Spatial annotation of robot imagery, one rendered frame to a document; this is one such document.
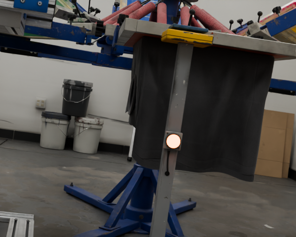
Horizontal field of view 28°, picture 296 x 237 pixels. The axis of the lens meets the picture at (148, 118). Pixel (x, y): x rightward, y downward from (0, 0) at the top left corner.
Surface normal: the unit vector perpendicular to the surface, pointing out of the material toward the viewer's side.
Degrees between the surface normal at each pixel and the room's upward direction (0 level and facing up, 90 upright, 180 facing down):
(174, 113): 90
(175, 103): 90
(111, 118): 90
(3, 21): 90
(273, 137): 78
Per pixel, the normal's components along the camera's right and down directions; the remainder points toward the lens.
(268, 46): 0.09, 0.07
